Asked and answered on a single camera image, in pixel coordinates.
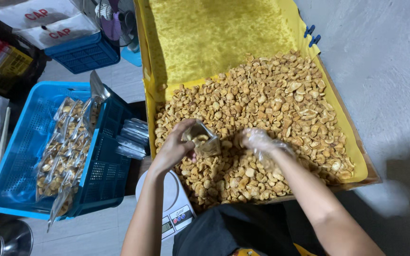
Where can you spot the heap of fried snack pieces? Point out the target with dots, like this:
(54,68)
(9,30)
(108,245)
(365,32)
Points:
(269,106)

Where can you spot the dark blue plastic crate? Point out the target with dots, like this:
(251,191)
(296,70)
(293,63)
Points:
(107,170)

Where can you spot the yellow paper lining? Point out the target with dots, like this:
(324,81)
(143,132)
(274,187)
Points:
(208,39)

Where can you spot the large cardboard tray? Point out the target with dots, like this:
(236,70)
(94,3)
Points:
(363,153)

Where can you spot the yellow printed packet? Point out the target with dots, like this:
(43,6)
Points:
(247,252)

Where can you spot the clear plastic snack pouch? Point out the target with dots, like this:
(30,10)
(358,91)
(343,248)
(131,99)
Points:
(206,142)

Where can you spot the metal bowl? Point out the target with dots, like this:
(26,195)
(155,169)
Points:
(7,238)

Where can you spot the person's right fingers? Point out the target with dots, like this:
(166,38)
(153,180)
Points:
(250,139)

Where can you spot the silver empty pouch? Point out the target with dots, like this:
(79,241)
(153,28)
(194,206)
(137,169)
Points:
(97,87)

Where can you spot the person's right hand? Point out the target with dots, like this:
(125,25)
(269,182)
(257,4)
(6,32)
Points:
(262,141)

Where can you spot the light blue plastic crate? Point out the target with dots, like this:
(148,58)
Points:
(23,142)

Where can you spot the white digital kitchen scale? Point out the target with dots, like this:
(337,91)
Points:
(171,206)

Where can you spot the electric fan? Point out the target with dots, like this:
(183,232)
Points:
(117,21)

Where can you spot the person's black clothing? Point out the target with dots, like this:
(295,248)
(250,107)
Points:
(240,231)

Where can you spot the blue clip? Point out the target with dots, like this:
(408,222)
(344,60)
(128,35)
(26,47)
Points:
(315,40)
(309,31)

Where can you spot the black bag with goods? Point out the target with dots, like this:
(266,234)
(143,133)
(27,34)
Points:
(2,64)

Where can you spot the person's left hand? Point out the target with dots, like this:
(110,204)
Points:
(171,147)

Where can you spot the stack of empty clear pouches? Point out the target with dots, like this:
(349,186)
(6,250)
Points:
(133,138)

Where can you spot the pile of filled snack pouches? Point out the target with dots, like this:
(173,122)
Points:
(64,153)

